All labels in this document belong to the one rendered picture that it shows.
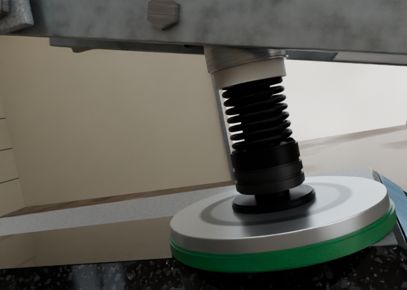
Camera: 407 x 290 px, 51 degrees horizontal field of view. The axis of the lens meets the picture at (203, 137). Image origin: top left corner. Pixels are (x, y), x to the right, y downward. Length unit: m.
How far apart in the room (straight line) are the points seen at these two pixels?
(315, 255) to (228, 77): 0.17
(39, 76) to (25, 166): 1.48
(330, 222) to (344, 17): 0.16
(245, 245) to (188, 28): 0.19
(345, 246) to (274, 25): 0.18
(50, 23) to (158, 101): 5.52
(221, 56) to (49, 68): 6.59
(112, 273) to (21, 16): 0.25
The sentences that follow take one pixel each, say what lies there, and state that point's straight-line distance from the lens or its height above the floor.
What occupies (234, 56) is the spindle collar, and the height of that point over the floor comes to 1.00.
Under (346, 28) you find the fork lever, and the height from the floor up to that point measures 1.00.
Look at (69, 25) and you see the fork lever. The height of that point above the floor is 1.06.
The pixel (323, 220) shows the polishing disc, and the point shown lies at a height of 0.85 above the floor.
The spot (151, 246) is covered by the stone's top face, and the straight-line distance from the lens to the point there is 0.46.
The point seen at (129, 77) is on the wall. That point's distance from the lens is 6.14.
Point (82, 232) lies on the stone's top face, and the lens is 0.62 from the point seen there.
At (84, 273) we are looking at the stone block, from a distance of 0.46.
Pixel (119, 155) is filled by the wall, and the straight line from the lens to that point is 6.34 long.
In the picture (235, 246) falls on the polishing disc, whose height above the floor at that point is 0.85.
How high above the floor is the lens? 0.95
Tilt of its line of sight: 3 degrees down
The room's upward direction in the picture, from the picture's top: 11 degrees counter-clockwise
